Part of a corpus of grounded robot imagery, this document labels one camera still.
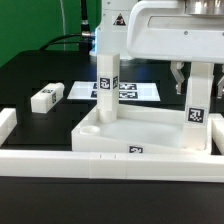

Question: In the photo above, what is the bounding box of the white right fence block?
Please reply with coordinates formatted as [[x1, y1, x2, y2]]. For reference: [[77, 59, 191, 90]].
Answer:
[[211, 114, 224, 156]]

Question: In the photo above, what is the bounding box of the white marker base plate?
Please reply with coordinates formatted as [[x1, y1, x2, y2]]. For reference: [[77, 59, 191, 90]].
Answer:
[[68, 81, 160, 101]]

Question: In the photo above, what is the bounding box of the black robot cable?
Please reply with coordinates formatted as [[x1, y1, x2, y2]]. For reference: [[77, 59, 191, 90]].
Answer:
[[39, 0, 98, 52]]

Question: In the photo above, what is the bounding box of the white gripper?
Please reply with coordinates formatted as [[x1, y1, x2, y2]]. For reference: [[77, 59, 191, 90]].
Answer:
[[127, 0, 224, 94]]

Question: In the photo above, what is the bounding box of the white desk top tray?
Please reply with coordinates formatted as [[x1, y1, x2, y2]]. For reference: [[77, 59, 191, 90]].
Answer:
[[71, 103, 214, 156]]

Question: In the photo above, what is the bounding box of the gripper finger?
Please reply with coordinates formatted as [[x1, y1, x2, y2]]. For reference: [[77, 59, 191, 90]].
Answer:
[[217, 64, 224, 98]]

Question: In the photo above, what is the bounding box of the white front fence bar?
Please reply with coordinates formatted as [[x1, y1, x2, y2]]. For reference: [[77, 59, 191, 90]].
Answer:
[[0, 150, 224, 183]]

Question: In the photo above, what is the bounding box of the white fence block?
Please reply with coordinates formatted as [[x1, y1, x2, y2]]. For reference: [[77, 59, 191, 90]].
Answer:
[[211, 114, 224, 156], [0, 108, 17, 146]]

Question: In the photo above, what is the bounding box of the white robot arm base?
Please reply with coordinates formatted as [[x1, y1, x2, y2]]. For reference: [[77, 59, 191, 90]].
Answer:
[[90, 0, 138, 61]]

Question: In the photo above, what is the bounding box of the white left fence block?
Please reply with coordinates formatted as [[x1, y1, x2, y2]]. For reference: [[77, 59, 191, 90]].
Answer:
[[0, 108, 17, 146]]

